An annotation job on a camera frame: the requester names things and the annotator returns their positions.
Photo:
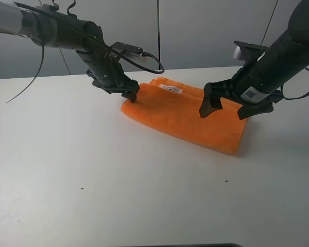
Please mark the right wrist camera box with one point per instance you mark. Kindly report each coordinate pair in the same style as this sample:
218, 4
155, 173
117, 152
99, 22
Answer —
247, 51

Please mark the white towel label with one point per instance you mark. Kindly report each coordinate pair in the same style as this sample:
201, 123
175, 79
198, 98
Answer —
171, 88

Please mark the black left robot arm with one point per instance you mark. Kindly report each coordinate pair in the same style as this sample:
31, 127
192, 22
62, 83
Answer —
47, 27

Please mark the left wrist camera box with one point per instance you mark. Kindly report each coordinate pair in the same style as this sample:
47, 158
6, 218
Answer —
131, 52

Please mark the orange microfibre towel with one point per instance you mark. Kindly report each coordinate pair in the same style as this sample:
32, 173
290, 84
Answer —
178, 115

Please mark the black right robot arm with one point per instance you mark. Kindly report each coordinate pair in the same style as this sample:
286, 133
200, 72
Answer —
295, 36

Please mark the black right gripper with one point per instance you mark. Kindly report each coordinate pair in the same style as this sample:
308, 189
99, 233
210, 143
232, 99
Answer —
254, 83

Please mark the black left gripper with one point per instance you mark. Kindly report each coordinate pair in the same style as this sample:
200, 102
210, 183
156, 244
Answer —
109, 76

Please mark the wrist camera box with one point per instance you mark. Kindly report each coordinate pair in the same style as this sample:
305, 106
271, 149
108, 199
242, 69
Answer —
131, 52
247, 51

